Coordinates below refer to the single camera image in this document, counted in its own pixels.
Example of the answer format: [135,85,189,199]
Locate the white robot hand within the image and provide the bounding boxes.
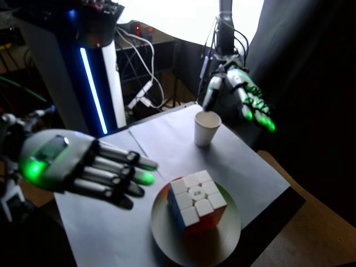
[18,128,159,211]
[201,66,276,133]

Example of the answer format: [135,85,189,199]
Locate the white paper cup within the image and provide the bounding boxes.
[194,111,223,147]

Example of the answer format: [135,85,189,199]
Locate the Rubik's cube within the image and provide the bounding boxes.
[166,170,228,239]

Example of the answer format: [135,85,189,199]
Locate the round beige plate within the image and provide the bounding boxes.
[150,180,242,267]

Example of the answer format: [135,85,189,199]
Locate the black tripod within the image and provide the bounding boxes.
[161,41,185,110]

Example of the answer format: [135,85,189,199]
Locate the black column with blue light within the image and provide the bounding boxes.
[13,0,128,137]

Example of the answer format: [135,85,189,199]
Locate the black box with red light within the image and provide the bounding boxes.
[129,21,155,38]

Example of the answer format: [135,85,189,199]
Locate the black table mat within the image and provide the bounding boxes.
[222,186,306,267]

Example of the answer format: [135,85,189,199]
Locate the green cable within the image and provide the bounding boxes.
[0,76,50,102]

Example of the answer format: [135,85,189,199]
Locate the white cable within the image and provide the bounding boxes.
[115,26,166,110]

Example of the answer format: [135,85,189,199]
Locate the white cable adapter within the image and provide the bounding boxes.
[127,80,154,110]

